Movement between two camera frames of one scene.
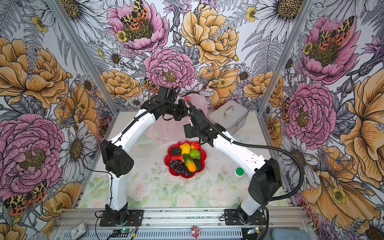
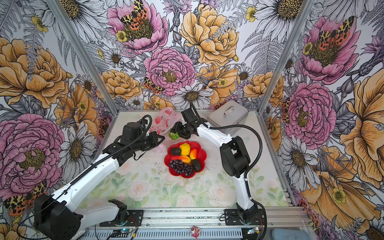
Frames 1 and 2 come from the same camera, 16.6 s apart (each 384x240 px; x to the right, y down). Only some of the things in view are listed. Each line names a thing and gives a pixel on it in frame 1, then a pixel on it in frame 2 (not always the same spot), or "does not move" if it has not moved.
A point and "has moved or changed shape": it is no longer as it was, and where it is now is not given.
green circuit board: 254,230 does not move
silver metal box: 232,116 does not move
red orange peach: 195,145 → 193,154
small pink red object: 195,231 does not move
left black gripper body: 178,110 → 145,142
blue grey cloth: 289,234 does not move
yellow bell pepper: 185,148 does not move
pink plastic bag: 170,130 has moved or changed shape
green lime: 195,154 → 174,136
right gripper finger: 195,112 → 175,129
